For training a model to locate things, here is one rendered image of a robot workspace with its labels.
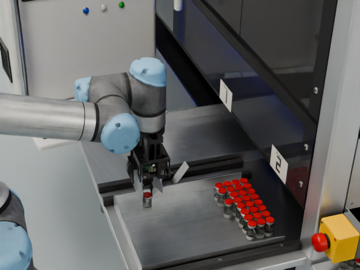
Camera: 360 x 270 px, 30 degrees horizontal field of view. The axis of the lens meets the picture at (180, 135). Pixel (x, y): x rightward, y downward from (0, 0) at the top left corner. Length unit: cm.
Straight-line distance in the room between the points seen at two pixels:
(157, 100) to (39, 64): 85
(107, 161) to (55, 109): 63
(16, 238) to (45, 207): 169
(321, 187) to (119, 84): 47
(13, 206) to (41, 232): 147
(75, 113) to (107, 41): 101
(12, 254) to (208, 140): 75
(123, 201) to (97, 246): 121
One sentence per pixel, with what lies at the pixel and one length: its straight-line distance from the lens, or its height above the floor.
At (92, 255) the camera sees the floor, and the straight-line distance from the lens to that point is 285.
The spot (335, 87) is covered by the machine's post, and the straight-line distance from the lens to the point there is 133.
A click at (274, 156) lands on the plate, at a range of 163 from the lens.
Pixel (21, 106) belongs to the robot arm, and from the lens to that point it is 123.
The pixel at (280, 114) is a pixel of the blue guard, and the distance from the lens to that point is 157.
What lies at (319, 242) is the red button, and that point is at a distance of 144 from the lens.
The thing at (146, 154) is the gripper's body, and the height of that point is 111.
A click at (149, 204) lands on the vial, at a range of 162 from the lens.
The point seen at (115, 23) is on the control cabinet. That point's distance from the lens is 223.
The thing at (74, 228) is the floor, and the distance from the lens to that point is 298.
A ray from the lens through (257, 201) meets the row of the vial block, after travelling 164.
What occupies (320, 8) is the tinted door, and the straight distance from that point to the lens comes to 137.
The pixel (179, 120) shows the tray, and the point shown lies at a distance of 201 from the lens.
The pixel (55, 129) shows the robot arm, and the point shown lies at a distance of 124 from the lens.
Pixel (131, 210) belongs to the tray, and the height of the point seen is 88.
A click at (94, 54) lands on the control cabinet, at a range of 224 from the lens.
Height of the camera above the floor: 195
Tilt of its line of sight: 33 degrees down
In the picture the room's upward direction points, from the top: 1 degrees clockwise
